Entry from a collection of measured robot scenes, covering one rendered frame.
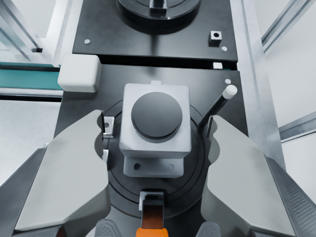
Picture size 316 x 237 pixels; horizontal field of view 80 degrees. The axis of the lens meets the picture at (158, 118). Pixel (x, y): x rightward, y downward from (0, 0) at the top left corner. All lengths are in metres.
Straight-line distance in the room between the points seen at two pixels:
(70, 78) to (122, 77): 0.07
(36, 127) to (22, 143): 0.03
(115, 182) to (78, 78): 0.13
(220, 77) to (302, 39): 0.33
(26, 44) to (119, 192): 0.23
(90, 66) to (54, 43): 0.10
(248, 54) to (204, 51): 0.08
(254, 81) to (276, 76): 0.16
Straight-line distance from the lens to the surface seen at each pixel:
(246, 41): 0.36
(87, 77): 0.25
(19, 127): 0.35
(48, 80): 0.32
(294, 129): 0.32
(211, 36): 0.31
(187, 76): 0.27
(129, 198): 0.21
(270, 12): 0.59
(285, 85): 0.48
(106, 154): 0.20
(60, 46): 0.34
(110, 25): 0.33
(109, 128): 0.20
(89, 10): 0.35
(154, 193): 0.20
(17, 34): 0.31
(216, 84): 0.28
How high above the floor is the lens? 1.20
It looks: 70 degrees down
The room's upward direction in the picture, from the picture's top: 8 degrees clockwise
